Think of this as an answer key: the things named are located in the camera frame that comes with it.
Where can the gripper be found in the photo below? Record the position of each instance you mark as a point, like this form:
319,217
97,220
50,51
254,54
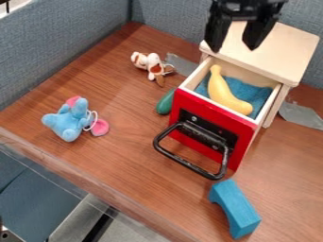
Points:
248,7

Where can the yellow toy banana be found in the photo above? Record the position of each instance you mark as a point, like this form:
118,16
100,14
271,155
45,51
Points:
226,90

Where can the drawer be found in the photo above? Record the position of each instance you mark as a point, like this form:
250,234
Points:
216,119

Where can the cabinet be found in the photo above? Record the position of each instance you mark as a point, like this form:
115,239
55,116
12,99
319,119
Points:
269,53

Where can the blue cloth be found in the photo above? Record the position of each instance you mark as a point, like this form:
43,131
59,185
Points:
248,93

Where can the white and brown plush dog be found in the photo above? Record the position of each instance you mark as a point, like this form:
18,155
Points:
149,66

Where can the green toy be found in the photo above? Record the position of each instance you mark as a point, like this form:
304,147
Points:
165,102

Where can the blue block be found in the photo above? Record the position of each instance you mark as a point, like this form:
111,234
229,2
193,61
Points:
235,208

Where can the blue plush elephant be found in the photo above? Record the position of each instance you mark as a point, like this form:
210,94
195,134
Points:
72,119

